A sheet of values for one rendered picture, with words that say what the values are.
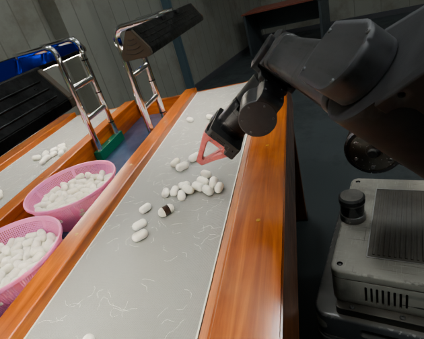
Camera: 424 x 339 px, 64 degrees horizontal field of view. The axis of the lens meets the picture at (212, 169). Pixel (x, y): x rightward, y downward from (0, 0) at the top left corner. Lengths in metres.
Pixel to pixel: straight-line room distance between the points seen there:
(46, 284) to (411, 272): 0.78
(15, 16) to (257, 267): 2.75
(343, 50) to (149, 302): 0.50
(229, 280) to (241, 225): 0.13
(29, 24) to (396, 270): 2.85
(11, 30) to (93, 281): 2.49
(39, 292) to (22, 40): 2.49
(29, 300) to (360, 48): 0.65
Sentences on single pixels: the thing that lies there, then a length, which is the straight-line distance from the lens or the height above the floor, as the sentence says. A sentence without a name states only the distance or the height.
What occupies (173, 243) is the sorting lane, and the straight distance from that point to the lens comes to 0.68.
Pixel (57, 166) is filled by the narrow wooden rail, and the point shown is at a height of 0.77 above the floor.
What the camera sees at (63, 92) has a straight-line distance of 0.59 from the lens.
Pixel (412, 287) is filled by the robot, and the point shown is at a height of 0.46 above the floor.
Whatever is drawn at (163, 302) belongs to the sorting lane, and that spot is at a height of 0.74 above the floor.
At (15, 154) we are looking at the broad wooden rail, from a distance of 1.61.
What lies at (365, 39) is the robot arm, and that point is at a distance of 0.18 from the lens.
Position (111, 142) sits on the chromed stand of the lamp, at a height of 0.71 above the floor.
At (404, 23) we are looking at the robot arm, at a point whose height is 1.11.
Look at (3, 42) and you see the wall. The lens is 2.94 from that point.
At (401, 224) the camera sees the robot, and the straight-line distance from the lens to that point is 1.05.
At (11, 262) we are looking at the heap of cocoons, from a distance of 0.90.
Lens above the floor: 1.15
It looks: 28 degrees down
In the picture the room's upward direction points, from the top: 16 degrees counter-clockwise
